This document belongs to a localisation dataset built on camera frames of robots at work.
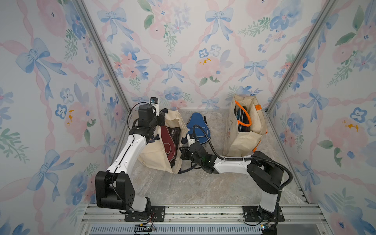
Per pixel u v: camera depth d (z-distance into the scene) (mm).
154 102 703
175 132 996
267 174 480
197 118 1114
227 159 615
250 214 733
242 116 925
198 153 664
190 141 782
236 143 842
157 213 741
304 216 749
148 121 617
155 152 815
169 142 906
